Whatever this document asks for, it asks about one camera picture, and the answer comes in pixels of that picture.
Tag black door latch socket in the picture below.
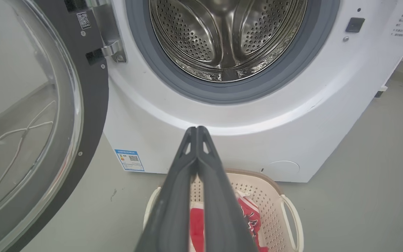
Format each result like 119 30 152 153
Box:
345 17 366 33

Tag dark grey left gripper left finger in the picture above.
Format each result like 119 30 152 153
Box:
134 126 199 252

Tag white front-load washing machine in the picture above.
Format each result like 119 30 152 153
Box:
103 0 403 183

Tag cream perforated laundry basket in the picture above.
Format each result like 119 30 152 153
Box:
142 168 304 252

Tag washing machine door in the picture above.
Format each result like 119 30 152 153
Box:
0 0 109 252

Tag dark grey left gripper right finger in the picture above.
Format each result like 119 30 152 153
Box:
197 125 260 252

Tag blue energy label sticker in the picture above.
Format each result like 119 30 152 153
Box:
114 149 145 172

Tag red cloth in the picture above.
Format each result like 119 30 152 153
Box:
189 195 268 252

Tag QR code sticker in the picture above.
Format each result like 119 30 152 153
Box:
77 12 92 30

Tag silver door hinge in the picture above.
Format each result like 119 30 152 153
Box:
86 0 128 63

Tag round filter cover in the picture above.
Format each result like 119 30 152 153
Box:
262 160 300 179

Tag grey rubber door gasket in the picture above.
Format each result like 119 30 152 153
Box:
125 0 340 105

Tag stainless steel washer drum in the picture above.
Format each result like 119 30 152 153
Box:
149 0 307 83

